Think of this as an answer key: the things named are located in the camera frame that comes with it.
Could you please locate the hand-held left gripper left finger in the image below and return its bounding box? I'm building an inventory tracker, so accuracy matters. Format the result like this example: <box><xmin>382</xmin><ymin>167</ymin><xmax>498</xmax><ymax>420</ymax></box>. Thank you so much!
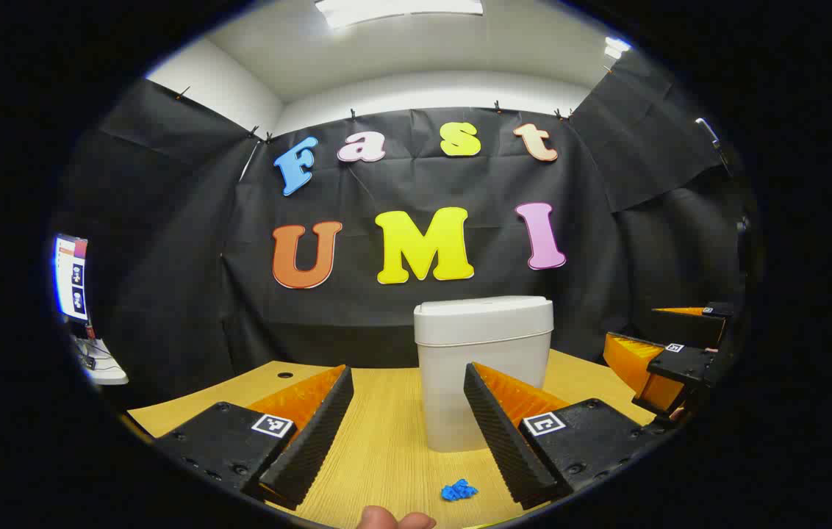
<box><xmin>154</xmin><ymin>365</ymin><xmax>355</xmax><ymax>511</ymax></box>

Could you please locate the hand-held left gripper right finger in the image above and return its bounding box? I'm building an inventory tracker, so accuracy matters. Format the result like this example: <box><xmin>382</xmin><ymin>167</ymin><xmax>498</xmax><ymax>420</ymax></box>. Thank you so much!
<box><xmin>463</xmin><ymin>361</ymin><xmax>670</xmax><ymax>511</ymax></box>

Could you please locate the blue paper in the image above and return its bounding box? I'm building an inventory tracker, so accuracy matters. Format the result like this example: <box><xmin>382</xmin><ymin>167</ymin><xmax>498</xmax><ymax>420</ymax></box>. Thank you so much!
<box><xmin>440</xmin><ymin>479</ymin><xmax>479</xmax><ymax>502</ymax></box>

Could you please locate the white desktop garbage bin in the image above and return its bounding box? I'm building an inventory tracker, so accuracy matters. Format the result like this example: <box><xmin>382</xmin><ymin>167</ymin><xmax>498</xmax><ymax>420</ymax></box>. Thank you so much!
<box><xmin>414</xmin><ymin>295</ymin><xmax>555</xmax><ymax>453</ymax></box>

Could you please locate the wooden desktop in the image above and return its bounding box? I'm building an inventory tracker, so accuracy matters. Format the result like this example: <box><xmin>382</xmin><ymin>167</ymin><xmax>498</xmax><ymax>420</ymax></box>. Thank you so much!
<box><xmin>126</xmin><ymin>349</ymin><xmax>681</xmax><ymax>529</ymax></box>

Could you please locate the white side table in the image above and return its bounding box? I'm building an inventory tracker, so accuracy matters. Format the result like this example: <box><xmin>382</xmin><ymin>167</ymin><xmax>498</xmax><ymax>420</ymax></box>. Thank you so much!
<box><xmin>67</xmin><ymin>334</ymin><xmax>130</xmax><ymax>386</ymax></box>

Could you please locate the black backdrop cloth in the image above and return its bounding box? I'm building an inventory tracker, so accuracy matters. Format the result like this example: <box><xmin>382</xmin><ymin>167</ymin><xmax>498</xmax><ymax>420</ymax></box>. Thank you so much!
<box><xmin>56</xmin><ymin>55</ymin><xmax>762</xmax><ymax>401</ymax></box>

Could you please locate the computer monitor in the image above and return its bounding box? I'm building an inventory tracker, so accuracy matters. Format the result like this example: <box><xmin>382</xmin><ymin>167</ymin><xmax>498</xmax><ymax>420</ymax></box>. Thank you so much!
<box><xmin>53</xmin><ymin>234</ymin><xmax>90</xmax><ymax>324</ymax></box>

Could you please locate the long ceiling light panel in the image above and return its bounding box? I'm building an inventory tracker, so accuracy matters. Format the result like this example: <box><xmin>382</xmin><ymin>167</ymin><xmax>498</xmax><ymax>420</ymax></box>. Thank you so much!
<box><xmin>313</xmin><ymin>0</ymin><xmax>485</xmax><ymax>30</ymax></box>

